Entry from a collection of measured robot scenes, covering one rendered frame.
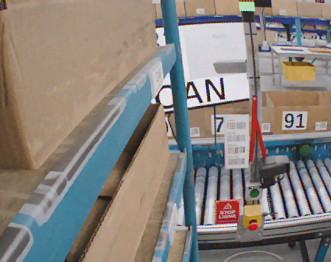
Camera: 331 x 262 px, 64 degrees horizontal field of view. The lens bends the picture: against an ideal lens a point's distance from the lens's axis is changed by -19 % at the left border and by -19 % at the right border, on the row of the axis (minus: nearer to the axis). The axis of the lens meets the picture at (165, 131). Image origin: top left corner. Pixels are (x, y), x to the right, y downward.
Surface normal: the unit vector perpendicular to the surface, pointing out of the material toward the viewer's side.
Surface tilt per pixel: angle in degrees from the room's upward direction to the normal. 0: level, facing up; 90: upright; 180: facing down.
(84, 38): 91
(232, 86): 86
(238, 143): 90
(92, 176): 90
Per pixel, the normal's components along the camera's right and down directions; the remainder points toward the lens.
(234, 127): -0.15, 0.41
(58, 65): 0.98, -0.03
